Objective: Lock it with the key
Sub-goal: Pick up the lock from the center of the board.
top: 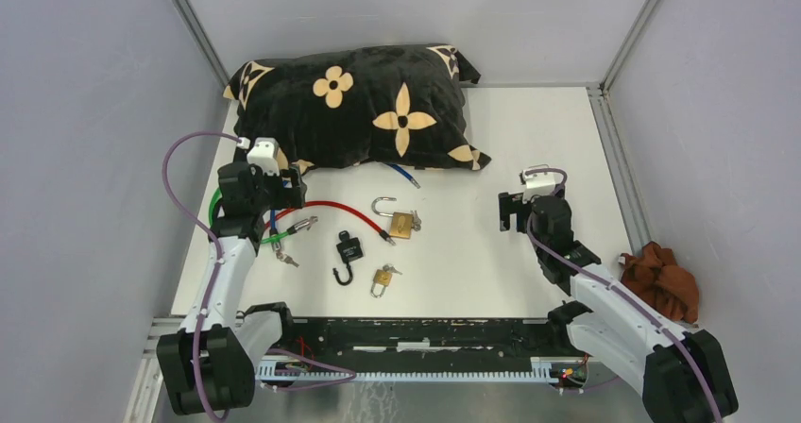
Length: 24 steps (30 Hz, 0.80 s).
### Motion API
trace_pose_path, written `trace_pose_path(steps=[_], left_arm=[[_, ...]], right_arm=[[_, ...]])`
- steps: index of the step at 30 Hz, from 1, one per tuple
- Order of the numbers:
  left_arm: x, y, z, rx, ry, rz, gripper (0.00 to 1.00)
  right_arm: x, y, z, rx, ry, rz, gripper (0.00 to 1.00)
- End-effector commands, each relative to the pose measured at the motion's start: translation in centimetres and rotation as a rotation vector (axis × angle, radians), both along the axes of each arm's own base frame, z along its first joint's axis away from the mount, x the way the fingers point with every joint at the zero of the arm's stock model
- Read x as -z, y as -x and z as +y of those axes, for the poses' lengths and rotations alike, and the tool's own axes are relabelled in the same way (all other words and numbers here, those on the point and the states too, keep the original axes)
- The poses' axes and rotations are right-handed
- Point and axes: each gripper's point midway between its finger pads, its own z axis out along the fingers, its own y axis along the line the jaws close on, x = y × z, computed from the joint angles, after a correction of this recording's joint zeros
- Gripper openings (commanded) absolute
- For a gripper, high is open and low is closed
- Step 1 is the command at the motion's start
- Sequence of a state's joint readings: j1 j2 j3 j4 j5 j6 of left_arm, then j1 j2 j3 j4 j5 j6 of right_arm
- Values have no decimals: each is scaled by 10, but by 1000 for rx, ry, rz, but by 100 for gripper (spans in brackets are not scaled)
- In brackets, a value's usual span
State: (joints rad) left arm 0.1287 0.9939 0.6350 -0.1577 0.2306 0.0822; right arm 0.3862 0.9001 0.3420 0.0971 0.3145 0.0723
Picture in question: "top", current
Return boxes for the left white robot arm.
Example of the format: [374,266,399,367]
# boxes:
[156,161,306,420]

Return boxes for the purple cable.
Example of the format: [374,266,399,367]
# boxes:
[162,130,251,423]
[522,167,727,423]

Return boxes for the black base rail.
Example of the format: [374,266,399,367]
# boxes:
[255,317,615,391]

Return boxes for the blue cable lock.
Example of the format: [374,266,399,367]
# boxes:
[265,164,420,228]

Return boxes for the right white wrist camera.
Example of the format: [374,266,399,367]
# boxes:
[520,165,559,203]

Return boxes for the black padlock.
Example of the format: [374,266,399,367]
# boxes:
[332,230,364,286]

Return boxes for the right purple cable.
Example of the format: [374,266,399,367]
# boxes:
[522,167,727,423]

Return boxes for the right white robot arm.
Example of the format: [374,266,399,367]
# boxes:
[498,193,740,422]

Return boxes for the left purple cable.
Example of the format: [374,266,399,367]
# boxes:
[162,130,251,423]

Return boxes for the small brass padlock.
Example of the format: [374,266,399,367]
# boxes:
[370,264,401,298]

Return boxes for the green cable lock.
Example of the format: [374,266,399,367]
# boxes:
[208,188,318,245]

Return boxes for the silver keys on table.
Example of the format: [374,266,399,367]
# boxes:
[273,244,299,267]

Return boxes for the red cable lock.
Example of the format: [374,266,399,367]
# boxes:
[304,200,396,245]

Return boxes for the brown cloth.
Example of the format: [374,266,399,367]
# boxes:
[619,242,700,324]

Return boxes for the black floral pillow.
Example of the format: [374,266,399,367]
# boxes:
[223,43,491,172]

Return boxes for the large brass padlock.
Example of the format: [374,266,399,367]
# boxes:
[371,196,420,240]

